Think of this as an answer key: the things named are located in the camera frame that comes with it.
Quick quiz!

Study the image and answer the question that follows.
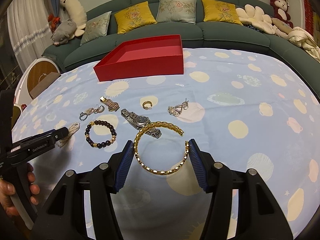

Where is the dark bead bracelet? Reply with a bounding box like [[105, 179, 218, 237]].
[[84, 120, 117, 149]]

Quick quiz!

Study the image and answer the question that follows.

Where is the gold bangle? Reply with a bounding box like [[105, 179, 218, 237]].
[[133, 121, 189, 176]]

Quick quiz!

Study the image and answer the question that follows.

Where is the silver crystal pendant chain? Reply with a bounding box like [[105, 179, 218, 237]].
[[79, 104, 106, 121]]

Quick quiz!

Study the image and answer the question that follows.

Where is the gold watch band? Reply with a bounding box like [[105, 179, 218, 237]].
[[100, 96, 120, 112]]

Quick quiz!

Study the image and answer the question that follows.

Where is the left hand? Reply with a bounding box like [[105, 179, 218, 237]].
[[1, 163, 40, 217]]

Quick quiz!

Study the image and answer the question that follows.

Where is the brown cardboard piece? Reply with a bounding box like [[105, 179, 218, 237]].
[[29, 72, 60, 99]]

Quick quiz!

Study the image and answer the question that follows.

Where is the blue planet print cloth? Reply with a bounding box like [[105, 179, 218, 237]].
[[12, 48, 319, 239]]

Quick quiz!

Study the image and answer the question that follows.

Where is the round white wooden device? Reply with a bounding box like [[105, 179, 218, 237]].
[[15, 57, 60, 106]]

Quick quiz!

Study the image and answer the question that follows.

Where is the small gold hoop earring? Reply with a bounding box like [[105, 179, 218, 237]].
[[142, 100, 153, 110]]

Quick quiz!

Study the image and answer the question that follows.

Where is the white curtain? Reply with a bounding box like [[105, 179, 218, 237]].
[[7, 0, 52, 72]]

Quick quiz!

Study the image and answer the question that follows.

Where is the grey pig plush toy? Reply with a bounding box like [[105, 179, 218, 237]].
[[51, 19, 76, 46]]

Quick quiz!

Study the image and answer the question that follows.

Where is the red cardboard tray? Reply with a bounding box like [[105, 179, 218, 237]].
[[93, 35, 184, 82]]

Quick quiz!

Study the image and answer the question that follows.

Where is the red ornament on curtain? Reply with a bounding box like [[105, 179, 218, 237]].
[[48, 14, 60, 34]]

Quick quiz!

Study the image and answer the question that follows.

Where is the grey embroidered cushion left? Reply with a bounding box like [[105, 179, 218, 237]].
[[80, 11, 112, 46]]

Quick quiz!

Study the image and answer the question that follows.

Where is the grey embroidered cushion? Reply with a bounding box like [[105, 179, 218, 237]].
[[80, 11, 112, 46], [156, 0, 197, 24]]

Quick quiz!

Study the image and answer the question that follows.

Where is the white long plush toy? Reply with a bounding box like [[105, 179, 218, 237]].
[[60, 0, 87, 37]]

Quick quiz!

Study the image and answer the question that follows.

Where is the cream knotted blanket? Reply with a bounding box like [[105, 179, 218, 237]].
[[287, 27, 319, 62]]

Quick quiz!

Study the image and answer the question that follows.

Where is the beige flat plush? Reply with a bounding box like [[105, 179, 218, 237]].
[[271, 18, 293, 34]]

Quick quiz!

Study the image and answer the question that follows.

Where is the green sofa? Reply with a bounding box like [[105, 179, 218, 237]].
[[42, 0, 319, 96]]

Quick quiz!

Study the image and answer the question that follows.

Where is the yellow embroidered cushion left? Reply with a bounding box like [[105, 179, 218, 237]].
[[114, 1, 157, 34]]

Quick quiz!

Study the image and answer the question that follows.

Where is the yellow embroidered cushion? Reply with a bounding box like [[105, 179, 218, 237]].
[[114, 1, 157, 34], [202, 0, 242, 25]]

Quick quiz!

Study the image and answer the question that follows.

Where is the cream flower cushion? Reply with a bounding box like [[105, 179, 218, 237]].
[[236, 4, 276, 35]]

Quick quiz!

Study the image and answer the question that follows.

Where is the yellow embroidered cushion right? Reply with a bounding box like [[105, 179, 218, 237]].
[[202, 0, 242, 25]]

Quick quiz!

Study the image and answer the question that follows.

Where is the grey embroidered cushion right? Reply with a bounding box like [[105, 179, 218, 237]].
[[156, 0, 197, 24]]

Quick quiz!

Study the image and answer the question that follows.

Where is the red monkey plush toy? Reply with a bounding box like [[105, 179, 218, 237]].
[[270, 0, 293, 28]]

